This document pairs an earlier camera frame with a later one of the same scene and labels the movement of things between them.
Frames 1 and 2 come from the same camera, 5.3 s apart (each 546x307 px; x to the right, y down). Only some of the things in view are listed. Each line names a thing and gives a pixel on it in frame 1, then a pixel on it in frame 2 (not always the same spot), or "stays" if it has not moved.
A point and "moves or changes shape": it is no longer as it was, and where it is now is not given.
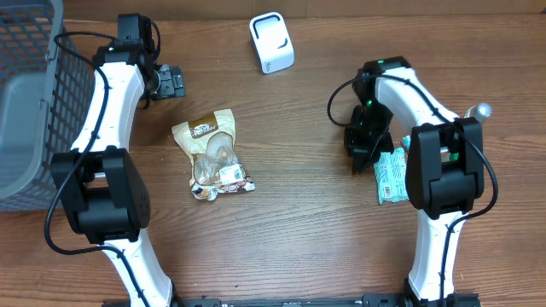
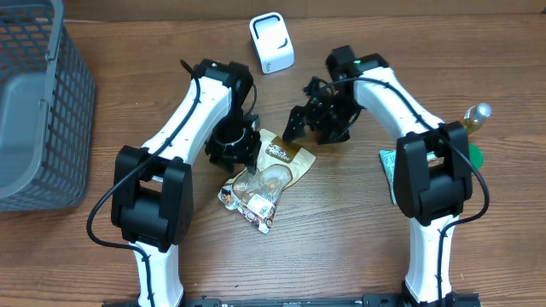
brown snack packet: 209,142 moves or changes shape
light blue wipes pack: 392,179 moves or changes shape
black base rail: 460,300 stays
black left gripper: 174,82 → 248,153
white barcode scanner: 272,41 stays
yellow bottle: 482,112 stays
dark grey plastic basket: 46,94 stays
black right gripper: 367,147 → 312,112
